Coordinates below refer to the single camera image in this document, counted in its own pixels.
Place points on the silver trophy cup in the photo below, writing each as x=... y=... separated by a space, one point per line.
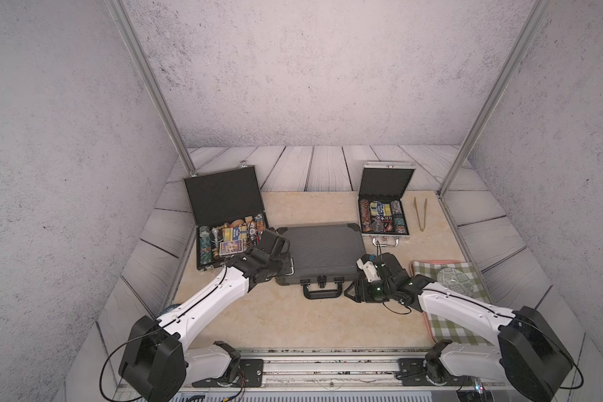
x=216 y=236

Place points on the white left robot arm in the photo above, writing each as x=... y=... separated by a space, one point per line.
x=158 y=360

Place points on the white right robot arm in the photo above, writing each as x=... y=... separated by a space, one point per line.
x=523 y=352

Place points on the black poker case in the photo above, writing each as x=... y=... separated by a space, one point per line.
x=323 y=258
x=225 y=197

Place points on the small silver poker case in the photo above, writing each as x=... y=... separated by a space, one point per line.
x=382 y=217

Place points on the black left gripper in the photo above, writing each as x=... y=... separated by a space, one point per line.
x=286 y=260

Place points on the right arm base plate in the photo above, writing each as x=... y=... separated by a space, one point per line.
x=421 y=372

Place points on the Texas Hold'em card box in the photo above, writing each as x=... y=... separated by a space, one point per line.
x=238 y=233

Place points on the blue patterned bowl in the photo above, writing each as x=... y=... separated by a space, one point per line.
x=169 y=309

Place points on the wooden tongs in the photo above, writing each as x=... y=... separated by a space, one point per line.
x=421 y=213

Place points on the green checkered cloth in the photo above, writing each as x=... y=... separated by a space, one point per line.
x=463 y=278

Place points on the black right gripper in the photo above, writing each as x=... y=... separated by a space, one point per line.
x=360 y=291

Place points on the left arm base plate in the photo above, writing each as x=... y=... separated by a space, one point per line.
x=250 y=375

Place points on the purple playing card box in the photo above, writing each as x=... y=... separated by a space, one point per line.
x=231 y=248

